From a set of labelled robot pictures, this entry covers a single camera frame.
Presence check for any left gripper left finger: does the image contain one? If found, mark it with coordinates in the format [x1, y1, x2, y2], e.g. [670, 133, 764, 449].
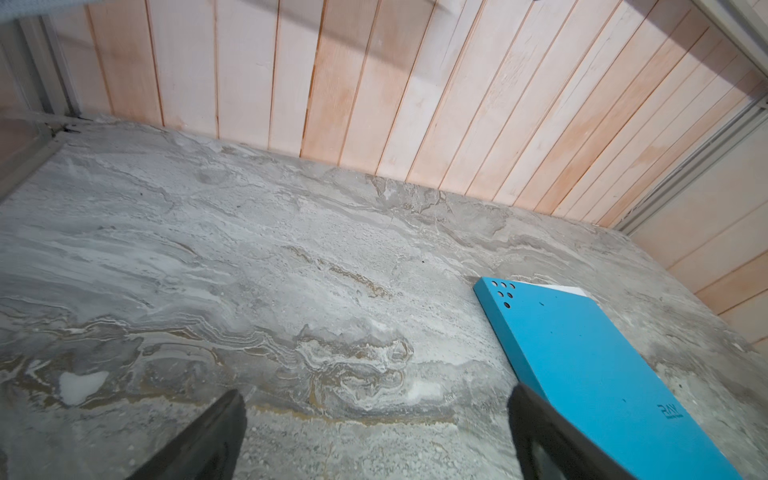
[130, 389, 247, 479]

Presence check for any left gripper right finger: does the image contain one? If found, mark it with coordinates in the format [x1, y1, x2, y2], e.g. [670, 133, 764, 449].
[507, 383, 633, 479]

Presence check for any blue folder black inside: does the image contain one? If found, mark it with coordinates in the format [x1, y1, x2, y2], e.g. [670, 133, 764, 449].
[474, 277, 739, 479]

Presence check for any printed paper sheet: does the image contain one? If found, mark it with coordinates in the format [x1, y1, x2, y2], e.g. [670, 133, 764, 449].
[534, 283, 591, 298]

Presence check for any aluminium frame bar left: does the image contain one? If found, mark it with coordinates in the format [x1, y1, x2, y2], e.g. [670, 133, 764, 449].
[1, 16, 80, 199]

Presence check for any aluminium frame bar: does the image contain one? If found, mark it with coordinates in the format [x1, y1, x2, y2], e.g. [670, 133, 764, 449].
[1, 16, 80, 199]
[583, 1, 767, 232]

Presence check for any aluminium frame bar right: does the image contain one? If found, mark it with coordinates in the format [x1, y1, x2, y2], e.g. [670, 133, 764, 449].
[583, 1, 767, 232]

